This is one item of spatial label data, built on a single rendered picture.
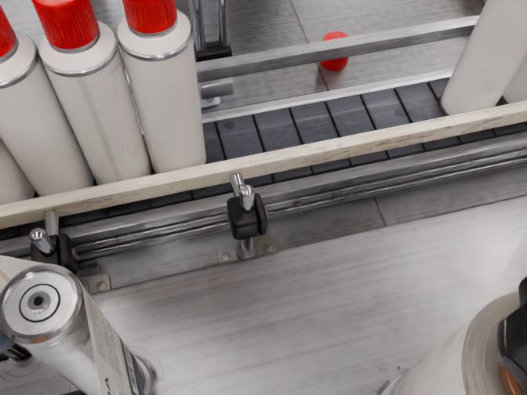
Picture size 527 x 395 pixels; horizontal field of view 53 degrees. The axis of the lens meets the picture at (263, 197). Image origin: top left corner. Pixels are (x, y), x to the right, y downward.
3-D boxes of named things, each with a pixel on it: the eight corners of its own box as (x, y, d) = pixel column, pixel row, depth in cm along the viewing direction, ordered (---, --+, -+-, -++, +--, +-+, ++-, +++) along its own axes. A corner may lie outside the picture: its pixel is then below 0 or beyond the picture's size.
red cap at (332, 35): (353, 63, 65) (358, 41, 62) (332, 75, 63) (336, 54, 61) (334, 46, 66) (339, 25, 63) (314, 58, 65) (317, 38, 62)
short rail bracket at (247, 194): (234, 270, 50) (232, 208, 40) (228, 243, 52) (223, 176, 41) (267, 263, 51) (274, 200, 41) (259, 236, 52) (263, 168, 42)
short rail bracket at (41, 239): (64, 310, 48) (15, 255, 38) (59, 248, 51) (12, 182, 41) (100, 302, 48) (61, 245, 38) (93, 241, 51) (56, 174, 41)
